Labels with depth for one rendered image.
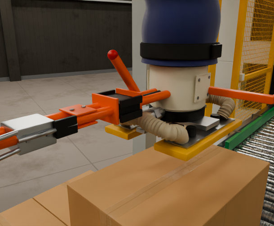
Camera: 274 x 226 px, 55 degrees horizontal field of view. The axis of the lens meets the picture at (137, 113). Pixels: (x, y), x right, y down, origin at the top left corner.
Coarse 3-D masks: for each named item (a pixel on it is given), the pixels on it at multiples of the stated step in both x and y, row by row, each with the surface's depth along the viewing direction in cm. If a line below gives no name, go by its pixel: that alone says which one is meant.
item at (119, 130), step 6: (108, 126) 79; (114, 126) 79; (120, 126) 78; (126, 126) 77; (132, 126) 77; (138, 126) 78; (108, 132) 79; (114, 132) 77; (120, 132) 75; (126, 132) 74; (132, 132) 75; (138, 132) 76; (126, 138) 74; (132, 138) 75
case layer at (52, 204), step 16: (80, 176) 162; (48, 192) 145; (64, 192) 145; (16, 208) 132; (32, 208) 132; (48, 208) 132; (64, 208) 132; (0, 224) 121; (16, 224) 121; (32, 224) 121; (48, 224) 121; (64, 224) 121
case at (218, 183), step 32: (128, 160) 97; (160, 160) 97; (192, 160) 97; (224, 160) 97; (256, 160) 97; (96, 192) 77; (128, 192) 77; (160, 192) 77; (192, 192) 77; (224, 192) 77; (256, 192) 91; (96, 224) 73; (128, 224) 64; (160, 224) 64; (192, 224) 64; (224, 224) 75; (256, 224) 100
